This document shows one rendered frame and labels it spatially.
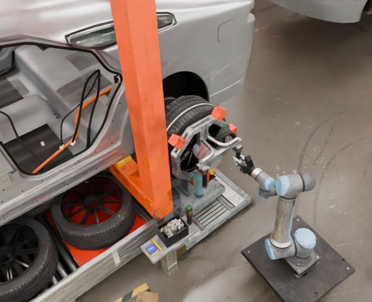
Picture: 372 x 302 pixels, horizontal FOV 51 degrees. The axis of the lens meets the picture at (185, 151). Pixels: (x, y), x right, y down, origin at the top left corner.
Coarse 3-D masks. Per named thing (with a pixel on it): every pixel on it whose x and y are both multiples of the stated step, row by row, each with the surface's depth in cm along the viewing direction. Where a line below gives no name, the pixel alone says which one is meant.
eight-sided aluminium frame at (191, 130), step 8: (200, 120) 289; (208, 120) 289; (216, 120) 292; (192, 128) 283; (200, 128) 285; (184, 136) 284; (192, 136) 283; (184, 144) 283; (176, 152) 286; (176, 160) 287; (176, 168) 293; (208, 168) 324; (176, 176) 300; (184, 176) 306; (192, 176) 315
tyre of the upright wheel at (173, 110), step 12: (192, 96) 304; (168, 108) 293; (180, 108) 290; (192, 108) 290; (204, 108) 291; (168, 120) 288; (180, 120) 284; (192, 120) 287; (168, 132) 285; (180, 132) 286; (168, 144) 286; (216, 144) 328; (168, 156) 293
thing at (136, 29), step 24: (120, 0) 180; (144, 0) 182; (120, 24) 191; (144, 24) 190; (120, 48) 204; (144, 48) 198; (144, 72) 207; (144, 96) 217; (144, 120) 228; (144, 144) 243; (144, 168) 264; (168, 168) 270; (144, 192) 289; (168, 192) 287
